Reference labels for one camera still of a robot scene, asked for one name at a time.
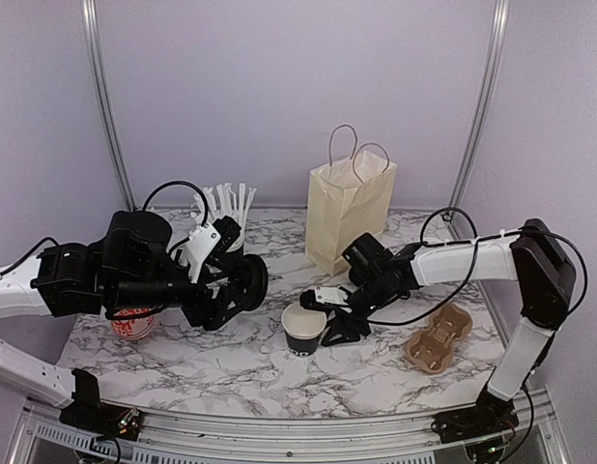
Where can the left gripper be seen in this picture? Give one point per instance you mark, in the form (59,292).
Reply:
(213,317)

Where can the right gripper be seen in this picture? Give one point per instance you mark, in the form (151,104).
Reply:
(346,325)

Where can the black cup lid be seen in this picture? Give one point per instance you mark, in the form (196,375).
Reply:
(249,282)

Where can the black paper coffee cup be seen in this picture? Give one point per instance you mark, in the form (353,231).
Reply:
(302,328)

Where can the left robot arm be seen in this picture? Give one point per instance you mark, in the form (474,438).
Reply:
(135,272)

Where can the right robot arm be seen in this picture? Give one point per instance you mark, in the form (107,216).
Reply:
(531,278)

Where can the black cup holding straws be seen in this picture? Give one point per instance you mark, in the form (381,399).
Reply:
(237,244)

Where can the white wrapped straws bundle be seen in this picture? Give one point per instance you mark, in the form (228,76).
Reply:
(223,201)

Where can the brown cardboard cup carrier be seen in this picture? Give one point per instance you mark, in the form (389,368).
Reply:
(432,349)

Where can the cream paper bag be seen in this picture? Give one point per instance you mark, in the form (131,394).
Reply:
(346,198)

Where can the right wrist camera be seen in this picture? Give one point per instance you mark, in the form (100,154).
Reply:
(312,299)

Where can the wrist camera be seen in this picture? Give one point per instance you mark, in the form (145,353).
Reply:
(312,299)
(210,240)

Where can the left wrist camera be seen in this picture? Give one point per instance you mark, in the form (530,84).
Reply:
(210,240)

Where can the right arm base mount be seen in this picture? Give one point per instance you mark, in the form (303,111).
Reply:
(489,414)

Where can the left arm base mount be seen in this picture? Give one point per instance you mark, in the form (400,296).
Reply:
(88,412)

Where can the front aluminium rail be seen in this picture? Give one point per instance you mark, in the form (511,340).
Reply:
(172,437)

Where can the left aluminium frame post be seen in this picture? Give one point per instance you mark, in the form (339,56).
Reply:
(93,40)

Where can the aluminium frame post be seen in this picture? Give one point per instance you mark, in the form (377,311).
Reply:
(486,91)
(93,40)

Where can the right aluminium frame post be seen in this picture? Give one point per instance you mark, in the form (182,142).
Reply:
(486,91)

